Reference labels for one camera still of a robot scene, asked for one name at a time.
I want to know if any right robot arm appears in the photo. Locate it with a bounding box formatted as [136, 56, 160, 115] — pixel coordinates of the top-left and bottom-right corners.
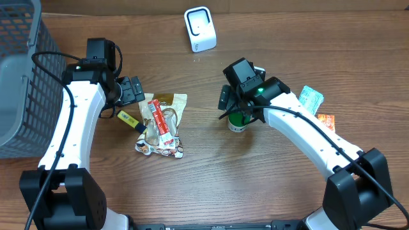
[218, 57, 392, 229]

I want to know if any yellow highlighter marker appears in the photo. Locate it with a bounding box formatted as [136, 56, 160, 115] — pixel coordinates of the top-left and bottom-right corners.
[117, 110, 147, 134]

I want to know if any red chocolate bar wrapper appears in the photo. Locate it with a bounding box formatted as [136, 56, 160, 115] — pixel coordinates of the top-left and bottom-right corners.
[148, 99, 174, 148]

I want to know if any green lid jar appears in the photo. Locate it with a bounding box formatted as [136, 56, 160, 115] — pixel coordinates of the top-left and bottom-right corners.
[228, 112, 251, 132]

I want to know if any white barcode scanner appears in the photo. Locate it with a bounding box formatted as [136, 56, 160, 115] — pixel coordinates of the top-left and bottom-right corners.
[184, 6, 217, 53]

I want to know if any orange tissue pack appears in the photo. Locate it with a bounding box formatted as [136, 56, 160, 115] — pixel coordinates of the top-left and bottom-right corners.
[317, 114, 336, 132]

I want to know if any grey plastic mesh basket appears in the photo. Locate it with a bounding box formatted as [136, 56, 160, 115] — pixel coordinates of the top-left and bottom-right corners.
[1, 0, 66, 158]

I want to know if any brown snack bag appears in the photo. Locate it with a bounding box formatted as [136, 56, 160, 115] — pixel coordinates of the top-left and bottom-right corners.
[135, 93, 187, 158]

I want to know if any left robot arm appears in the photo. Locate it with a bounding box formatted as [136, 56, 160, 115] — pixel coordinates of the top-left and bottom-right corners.
[19, 38, 145, 229]

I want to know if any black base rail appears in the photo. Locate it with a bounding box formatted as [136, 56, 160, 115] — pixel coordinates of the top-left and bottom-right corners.
[130, 219, 304, 230]

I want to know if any teal wet wipes pack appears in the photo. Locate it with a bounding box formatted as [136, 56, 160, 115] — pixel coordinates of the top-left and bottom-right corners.
[298, 86, 325, 116]

